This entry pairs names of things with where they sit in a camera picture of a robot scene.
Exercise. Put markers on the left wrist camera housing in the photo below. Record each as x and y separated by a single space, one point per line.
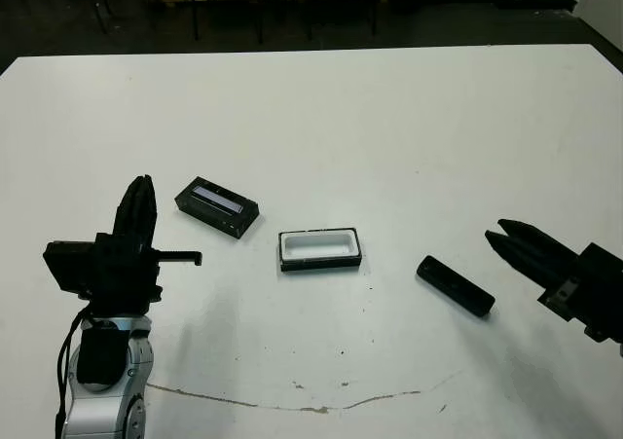
68 266

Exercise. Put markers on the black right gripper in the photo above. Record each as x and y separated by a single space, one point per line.
598 293

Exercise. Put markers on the slim black camera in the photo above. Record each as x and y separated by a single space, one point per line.
455 285

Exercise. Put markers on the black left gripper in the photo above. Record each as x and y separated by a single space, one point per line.
126 273

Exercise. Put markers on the black box base white insert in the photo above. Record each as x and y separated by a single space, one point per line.
316 246

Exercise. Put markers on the black printed box lid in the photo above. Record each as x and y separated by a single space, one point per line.
209 210

